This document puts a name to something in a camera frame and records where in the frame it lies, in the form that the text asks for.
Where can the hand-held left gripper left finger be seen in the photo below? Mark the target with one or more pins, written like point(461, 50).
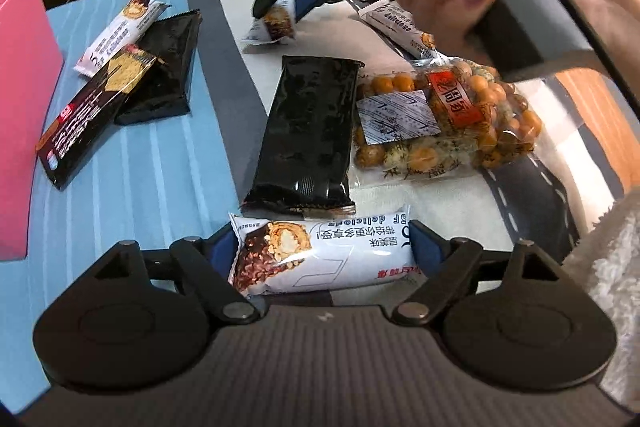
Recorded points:
point(223, 247)

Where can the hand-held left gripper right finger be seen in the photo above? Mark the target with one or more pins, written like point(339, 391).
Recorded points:
point(428, 243)

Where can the white chocolate snack bar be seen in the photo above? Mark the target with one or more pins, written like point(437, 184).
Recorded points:
point(340, 257)
point(275, 24)
point(395, 27)
point(120, 32)

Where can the clear bag of coated peanuts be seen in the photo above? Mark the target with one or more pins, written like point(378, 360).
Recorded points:
point(450, 142)

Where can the black snack packet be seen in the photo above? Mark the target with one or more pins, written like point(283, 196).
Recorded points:
point(170, 57)
point(305, 132)

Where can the black cracker packet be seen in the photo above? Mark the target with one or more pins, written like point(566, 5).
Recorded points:
point(85, 122)

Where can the pink cardboard box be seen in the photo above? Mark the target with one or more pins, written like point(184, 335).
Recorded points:
point(25, 107)

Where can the white fluffy sleeve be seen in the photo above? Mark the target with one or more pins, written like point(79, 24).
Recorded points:
point(610, 267)

